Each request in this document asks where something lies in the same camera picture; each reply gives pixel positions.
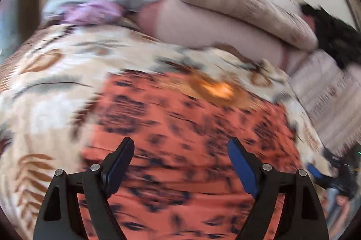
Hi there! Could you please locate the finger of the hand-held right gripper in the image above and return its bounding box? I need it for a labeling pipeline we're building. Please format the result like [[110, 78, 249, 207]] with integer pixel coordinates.
[[307, 162, 325, 181]]

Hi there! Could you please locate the pale striped bedsheet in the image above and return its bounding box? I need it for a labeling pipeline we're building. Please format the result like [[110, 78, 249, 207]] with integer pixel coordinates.
[[288, 48, 361, 156]]

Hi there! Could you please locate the pink pillow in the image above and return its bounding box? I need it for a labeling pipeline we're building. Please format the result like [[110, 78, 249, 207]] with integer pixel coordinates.
[[135, 0, 311, 74]]

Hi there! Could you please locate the cream leaf-print blanket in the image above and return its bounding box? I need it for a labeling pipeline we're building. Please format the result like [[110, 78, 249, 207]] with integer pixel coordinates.
[[0, 23, 330, 240]]

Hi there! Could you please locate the orange floral cloth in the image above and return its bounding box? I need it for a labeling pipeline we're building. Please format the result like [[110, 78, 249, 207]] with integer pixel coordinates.
[[79, 69, 303, 240]]

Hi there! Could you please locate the brown striped pillow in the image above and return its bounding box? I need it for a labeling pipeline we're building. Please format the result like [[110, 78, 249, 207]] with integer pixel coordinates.
[[173, 0, 319, 51]]

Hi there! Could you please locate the dark cloth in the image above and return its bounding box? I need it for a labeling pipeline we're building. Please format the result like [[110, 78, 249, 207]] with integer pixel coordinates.
[[299, 3, 361, 70]]

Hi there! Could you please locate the purple cloth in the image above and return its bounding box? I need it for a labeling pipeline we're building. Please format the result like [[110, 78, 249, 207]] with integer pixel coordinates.
[[60, 0, 127, 26]]

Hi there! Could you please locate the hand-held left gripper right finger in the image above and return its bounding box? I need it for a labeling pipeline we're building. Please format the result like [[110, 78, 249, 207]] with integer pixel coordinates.
[[227, 137, 330, 240]]

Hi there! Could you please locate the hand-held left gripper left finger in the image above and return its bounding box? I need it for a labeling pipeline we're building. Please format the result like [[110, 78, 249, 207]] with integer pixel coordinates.
[[32, 137, 135, 240]]

